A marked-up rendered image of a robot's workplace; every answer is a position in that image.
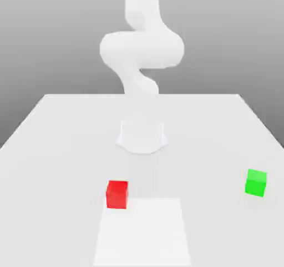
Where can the small red cube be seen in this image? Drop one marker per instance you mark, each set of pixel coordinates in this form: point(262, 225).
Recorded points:
point(117, 195)

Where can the small green cube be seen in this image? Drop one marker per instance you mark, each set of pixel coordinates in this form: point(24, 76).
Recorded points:
point(255, 183)

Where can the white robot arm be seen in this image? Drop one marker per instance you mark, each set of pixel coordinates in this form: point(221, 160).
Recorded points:
point(142, 49)

